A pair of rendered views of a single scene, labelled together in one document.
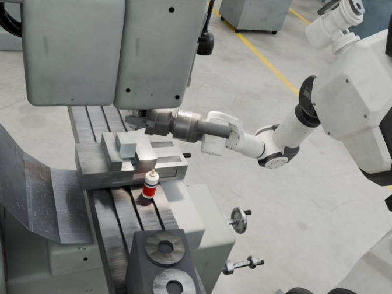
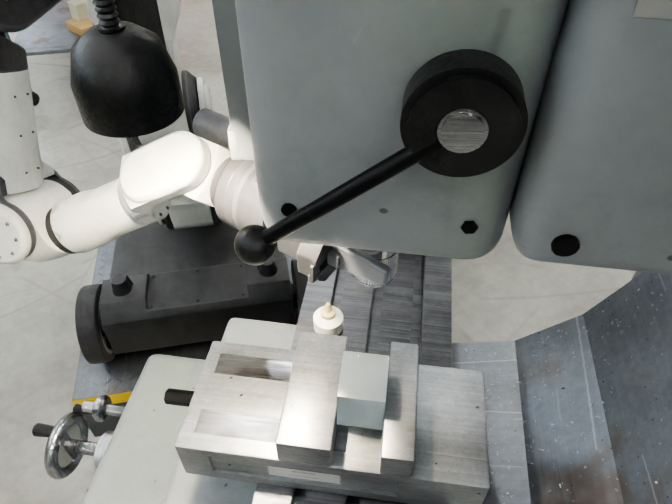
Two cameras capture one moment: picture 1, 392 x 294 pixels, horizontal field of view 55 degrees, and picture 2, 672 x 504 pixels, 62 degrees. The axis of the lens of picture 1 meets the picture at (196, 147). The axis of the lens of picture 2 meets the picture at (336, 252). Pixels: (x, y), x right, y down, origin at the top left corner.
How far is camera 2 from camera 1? 1.32 m
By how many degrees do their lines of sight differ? 91
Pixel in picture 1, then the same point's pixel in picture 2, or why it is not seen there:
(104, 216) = (438, 330)
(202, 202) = (140, 458)
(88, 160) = (462, 412)
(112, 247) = (438, 275)
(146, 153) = (319, 353)
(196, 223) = (241, 328)
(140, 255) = not seen: hidden behind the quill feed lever
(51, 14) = not seen: outside the picture
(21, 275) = not seen: hidden behind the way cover
